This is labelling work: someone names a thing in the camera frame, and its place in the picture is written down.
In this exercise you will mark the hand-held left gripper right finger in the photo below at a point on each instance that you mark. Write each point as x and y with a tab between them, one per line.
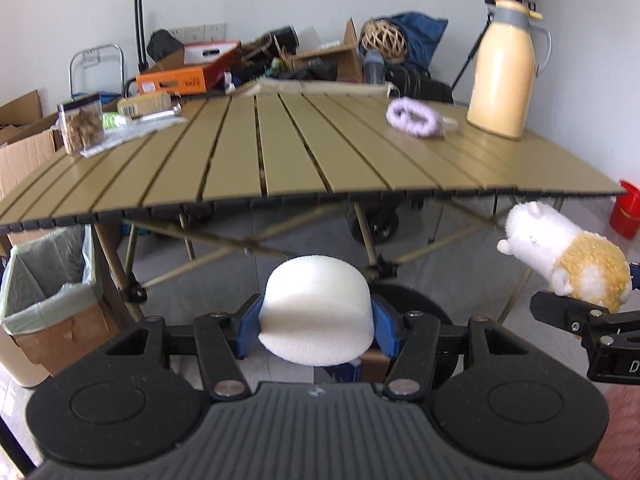
386	330

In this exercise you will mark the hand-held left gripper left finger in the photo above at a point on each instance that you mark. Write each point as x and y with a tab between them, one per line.
247	330

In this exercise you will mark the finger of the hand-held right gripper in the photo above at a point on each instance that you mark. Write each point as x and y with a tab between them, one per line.
560	310
635	276

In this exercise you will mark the white foam block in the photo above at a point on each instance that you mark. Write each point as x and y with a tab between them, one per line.
315	310

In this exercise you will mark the orange and white plush toy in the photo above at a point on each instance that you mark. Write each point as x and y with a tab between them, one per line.
550	240

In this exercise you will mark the red bucket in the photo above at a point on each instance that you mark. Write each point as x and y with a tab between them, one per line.
627	210

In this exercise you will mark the red patterned rug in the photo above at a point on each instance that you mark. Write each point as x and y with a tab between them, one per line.
622	430

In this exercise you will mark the black cart wheel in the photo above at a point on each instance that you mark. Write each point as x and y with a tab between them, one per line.
380	225

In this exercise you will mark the cardboard bin with green liner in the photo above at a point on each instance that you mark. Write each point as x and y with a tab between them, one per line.
65	330

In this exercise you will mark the tan slatted folding table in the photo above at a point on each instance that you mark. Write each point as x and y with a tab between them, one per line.
280	150

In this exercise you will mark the lavender fuzzy scrunchie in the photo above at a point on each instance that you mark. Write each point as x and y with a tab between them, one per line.
410	120

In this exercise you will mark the beige round bin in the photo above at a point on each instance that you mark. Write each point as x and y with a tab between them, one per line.
20	365

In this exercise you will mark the white paper sheets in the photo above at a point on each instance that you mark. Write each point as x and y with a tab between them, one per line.
125	135

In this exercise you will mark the metal cylinder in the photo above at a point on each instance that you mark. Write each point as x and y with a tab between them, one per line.
160	115

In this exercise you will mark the cream thermos jug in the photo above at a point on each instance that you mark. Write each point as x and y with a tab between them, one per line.
505	80

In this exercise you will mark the black luggage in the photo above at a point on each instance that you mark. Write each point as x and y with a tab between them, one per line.
425	87

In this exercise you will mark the green and white tube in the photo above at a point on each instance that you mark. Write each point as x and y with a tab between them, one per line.
116	121

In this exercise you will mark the tan packet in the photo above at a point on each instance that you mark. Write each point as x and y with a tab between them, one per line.
145	104

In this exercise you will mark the orange cardboard box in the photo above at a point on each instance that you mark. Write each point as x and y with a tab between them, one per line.
172	80

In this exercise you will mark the clear snack container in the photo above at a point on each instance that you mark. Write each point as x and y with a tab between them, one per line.
81	127

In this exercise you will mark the grey bottle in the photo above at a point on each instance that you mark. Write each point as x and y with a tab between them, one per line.
374	67

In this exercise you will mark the black tripod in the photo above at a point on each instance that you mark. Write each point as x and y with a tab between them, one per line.
470	55

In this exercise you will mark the open cardboard box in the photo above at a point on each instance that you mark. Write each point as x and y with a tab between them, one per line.
330	62

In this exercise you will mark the white flat box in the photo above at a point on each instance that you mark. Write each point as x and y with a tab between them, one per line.
210	52

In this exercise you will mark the brown cardboard boxes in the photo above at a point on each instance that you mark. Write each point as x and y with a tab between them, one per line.
22	155

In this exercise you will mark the wicker ball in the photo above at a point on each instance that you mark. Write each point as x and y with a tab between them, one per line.
382	39

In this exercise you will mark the blue fabric bag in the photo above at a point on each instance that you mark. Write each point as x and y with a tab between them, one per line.
425	40

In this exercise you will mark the white wall socket strip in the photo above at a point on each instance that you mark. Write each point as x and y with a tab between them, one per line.
197	32

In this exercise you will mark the chrome tube frame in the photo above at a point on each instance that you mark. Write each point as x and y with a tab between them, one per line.
95	49

